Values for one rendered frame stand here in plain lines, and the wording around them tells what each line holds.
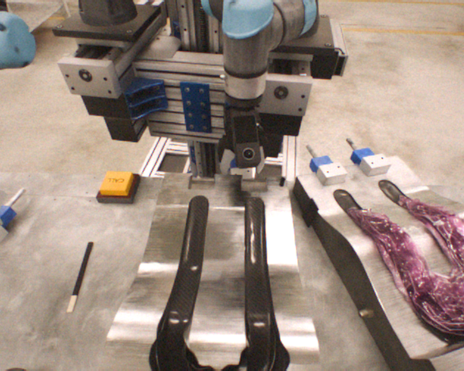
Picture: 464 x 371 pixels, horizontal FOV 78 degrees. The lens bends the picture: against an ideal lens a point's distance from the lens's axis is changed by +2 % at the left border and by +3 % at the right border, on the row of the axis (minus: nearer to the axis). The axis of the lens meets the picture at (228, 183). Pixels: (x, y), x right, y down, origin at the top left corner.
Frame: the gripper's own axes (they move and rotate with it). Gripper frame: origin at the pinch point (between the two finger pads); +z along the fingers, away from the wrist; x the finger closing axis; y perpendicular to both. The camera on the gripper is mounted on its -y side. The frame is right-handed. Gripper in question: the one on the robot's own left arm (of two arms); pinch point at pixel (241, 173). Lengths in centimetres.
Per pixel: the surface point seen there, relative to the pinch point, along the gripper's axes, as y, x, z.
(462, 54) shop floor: 224, -262, 85
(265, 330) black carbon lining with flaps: -35.4, 2.0, -6.9
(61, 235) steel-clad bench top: -9.8, 39.7, 4.5
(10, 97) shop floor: 189, 168, 84
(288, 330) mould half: -36.1, -0.7, -8.5
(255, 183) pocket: -5.6, -2.0, -2.4
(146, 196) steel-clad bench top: -0.9, 22.9, 4.5
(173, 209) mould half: -12.0, 15.0, -4.2
